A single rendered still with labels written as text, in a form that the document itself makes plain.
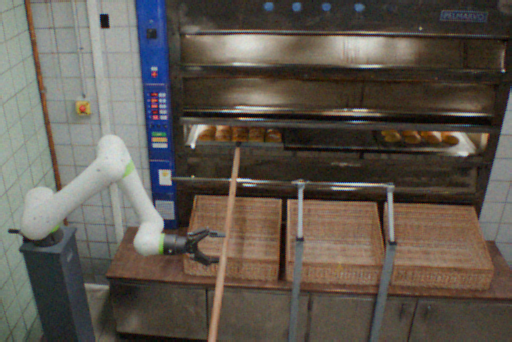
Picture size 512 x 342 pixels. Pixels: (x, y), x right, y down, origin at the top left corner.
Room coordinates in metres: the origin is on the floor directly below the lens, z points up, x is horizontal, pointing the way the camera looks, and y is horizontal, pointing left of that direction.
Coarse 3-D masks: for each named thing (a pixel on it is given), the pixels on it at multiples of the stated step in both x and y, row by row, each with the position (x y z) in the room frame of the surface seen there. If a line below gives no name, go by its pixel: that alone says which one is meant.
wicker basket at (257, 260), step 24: (192, 216) 2.64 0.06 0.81; (216, 216) 2.75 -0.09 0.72; (240, 216) 2.73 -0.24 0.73; (264, 216) 2.70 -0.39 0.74; (216, 240) 2.68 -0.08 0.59; (240, 240) 2.66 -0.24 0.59; (264, 240) 2.65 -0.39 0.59; (192, 264) 2.35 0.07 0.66; (216, 264) 2.32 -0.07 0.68; (240, 264) 2.30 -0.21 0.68; (264, 264) 2.28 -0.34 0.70
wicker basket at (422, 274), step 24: (384, 216) 2.58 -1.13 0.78; (432, 216) 2.55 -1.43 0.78; (456, 216) 2.53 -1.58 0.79; (384, 240) 2.49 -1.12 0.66; (408, 240) 2.53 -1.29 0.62; (432, 240) 2.51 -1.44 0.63; (456, 240) 2.49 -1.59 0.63; (480, 240) 2.31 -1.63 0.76; (408, 264) 2.16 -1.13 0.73; (432, 264) 2.32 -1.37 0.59; (456, 264) 2.30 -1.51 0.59; (480, 264) 2.23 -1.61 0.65; (456, 288) 2.10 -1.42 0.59; (480, 288) 2.08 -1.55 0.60
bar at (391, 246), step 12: (180, 180) 2.47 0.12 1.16; (192, 180) 2.46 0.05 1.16; (204, 180) 2.45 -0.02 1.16; (216, 180) 2.44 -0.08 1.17; (228, 180) 2.43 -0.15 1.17; (240, 180) 2.42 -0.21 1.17; (252, 180) 2.41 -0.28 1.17; (264, 180) 2.41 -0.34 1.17; (276, 180) 2.40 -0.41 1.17; (288, 180) 2.39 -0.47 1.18; (300, 180) 2.39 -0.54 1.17; (300, 192) 2.35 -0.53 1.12; (300, 204) 2.30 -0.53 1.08; (300, 216) 2.25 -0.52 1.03; (300, 228) 2.20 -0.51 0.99; (300, 240) 2.15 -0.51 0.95; (300, 252) 2.14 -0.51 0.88; (300, 264) 2.14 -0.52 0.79; (384, 264) 2.09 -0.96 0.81; (300, 276) 2.14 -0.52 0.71; (384, 276) 2.07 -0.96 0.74; (384, 288) 2.07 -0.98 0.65; (384, 300) 2.07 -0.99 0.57; (372, 324) 2.10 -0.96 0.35; (372, 336) 2.07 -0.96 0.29
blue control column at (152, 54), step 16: (144, 0) 2.85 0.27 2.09; (160, 0) 2.83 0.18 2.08; (144, 16) 2.85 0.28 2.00; (160, 16) 2.83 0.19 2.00; (144, 32) 2.85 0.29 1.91; (160, 32) 2.83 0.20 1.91; (144, 48) 2.85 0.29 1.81; (160, 48) 2.83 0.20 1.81; (144, 64) 2.85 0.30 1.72; (160, 64) 2.84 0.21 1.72; (144, 80) 2.85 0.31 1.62; (160, 80) 2.84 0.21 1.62; (160, 160) 2.84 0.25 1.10; (176, 192) 2.85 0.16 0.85; (176, 208) 2.83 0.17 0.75
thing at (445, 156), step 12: (192, 144) 2.88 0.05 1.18; (300, 156) 2.74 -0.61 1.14; (312, 156) 2.72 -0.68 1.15; (324, 156) 2.71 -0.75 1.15; (336, 156) 2.70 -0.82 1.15; (348, 156) 2.69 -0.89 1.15; (360, 156) 2.68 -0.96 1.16; (372, 156) 2.67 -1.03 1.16; (384, 156) 2.66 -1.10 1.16; (396, 156) 2.64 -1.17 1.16; (408, 156) 2.63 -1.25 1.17; (420, 156) 2.62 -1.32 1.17; (432, 156) 2.61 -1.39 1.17; (444, 156) 2.60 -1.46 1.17; (456, 156) 2.59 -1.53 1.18; (468, 156) 2.58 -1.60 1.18; (480, 156) 2.57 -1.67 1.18
